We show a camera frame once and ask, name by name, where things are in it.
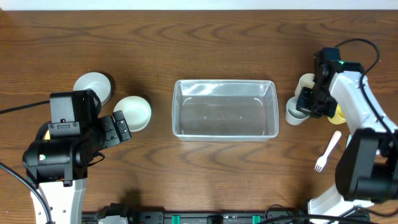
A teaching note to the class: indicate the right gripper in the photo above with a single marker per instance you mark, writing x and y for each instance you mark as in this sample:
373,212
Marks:
302,103

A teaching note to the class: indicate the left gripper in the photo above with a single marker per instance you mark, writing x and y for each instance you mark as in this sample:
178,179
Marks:
116,135

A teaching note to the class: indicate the white cup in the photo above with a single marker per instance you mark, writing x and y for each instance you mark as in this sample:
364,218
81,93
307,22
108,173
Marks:
306,80

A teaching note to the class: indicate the grey cup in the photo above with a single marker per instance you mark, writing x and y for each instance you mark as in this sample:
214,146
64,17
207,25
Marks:
292,115

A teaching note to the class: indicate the yellow cup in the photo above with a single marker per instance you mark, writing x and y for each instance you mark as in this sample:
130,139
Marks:
338,117

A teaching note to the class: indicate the white bowl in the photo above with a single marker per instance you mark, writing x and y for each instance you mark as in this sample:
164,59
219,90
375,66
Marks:
137,112

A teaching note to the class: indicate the grey bowl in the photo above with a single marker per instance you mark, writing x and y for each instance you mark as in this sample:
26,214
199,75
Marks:
97,82

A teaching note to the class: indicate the yellow bowl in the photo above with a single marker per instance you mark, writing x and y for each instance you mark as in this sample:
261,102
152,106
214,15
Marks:
47,135

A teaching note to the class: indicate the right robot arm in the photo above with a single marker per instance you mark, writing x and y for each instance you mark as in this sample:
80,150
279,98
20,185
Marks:
367,171

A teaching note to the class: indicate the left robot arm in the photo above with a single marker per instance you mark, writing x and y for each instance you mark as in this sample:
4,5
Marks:
57,161

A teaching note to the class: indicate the clear plastic container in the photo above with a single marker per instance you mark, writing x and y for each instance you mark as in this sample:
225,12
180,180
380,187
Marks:
225,110

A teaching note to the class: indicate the pale green plastic spoon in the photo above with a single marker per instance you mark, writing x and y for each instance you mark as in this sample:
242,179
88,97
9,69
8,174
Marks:
348,140

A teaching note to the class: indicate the pale pink plastic fork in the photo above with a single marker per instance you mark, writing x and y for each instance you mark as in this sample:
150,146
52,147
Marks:
322,160

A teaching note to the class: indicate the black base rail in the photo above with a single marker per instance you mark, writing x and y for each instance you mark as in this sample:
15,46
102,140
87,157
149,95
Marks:
119,213

